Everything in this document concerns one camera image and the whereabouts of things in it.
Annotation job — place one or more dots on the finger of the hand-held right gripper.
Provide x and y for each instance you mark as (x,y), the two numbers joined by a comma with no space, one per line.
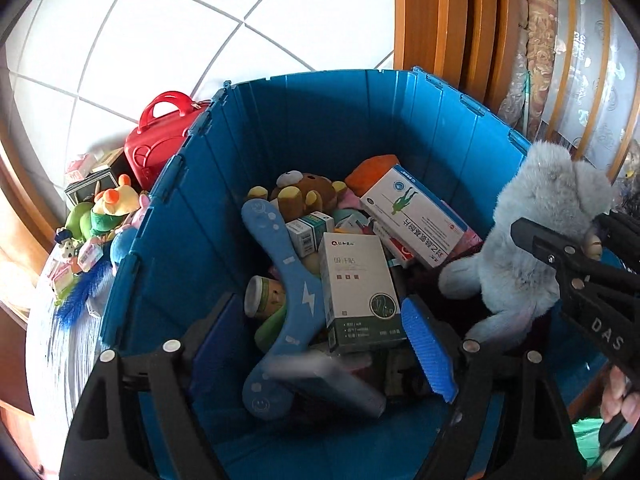
(590,300)
(622,240)

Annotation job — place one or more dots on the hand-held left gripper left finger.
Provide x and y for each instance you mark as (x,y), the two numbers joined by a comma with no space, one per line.
(220,340)

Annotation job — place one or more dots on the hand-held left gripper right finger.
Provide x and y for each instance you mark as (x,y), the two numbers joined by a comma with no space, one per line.
(427,350)

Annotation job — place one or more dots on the grey plush toy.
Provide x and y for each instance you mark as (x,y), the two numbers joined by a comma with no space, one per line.
(540,240)

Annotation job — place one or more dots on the large green white box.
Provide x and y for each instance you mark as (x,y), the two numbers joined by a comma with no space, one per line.
(360,295)

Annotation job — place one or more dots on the small red white box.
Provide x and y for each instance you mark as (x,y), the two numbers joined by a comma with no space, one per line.
(400,250)

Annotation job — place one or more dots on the white box with green figure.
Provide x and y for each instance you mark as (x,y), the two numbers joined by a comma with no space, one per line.
(420,215)

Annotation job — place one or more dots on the small white teal box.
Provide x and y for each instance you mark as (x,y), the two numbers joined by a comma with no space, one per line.
(310,232)

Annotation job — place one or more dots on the blue plastic container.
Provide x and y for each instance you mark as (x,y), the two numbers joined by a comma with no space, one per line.
(325,125)

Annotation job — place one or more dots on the person's right hand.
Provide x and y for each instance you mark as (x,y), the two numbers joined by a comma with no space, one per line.
(617,385)

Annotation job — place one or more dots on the green plastic bag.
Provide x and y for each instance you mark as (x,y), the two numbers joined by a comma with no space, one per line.
(585,440)

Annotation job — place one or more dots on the green cloth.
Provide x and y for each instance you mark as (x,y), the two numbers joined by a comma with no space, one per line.
(272,330)

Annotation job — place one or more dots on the beige green bottle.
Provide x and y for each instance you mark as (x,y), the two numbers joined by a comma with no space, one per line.
(262,295)

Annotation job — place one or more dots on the blue foam boomerang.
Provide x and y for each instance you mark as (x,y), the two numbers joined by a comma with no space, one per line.
(295,285)

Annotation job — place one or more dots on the blue pig plush toy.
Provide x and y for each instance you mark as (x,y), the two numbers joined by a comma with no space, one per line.
(125,247)

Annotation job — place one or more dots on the blue bottle brush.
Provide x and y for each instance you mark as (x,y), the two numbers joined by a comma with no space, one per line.
(82,292)

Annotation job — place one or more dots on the colourful tissue packet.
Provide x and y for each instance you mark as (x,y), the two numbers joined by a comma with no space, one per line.
(90,252)

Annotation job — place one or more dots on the pink white tissue pack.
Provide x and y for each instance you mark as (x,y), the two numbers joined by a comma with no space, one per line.
(62,277)

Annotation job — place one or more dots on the brown bear plush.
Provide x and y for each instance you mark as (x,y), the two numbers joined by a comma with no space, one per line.
(305,192)

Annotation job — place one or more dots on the yellow green duck plush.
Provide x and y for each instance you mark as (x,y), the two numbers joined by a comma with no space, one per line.
(115,200)

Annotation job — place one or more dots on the wooden slatted partition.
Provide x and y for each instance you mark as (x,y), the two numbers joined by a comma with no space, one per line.
(595,60)

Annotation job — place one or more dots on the orange plush toy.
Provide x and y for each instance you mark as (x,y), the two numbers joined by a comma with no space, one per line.
(372,172)

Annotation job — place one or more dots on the green plush toy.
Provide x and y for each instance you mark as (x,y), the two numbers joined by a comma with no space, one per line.
(77,220)

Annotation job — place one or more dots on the dark green box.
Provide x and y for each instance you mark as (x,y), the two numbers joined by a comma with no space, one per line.
(90,187)

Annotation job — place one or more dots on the red plastic handbag case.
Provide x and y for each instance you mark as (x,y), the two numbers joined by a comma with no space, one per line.
(150,150)

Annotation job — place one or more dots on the beige flat box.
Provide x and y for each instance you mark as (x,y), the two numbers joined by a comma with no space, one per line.
(107,160)

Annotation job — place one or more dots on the patterned rolled rug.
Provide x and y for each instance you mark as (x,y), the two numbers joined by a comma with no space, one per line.
(537,35)

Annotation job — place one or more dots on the pink packet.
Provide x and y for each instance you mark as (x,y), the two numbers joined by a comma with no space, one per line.
(80,167)

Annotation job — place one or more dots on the wooden frame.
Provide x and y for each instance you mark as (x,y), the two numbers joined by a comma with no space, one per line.
(450,20)

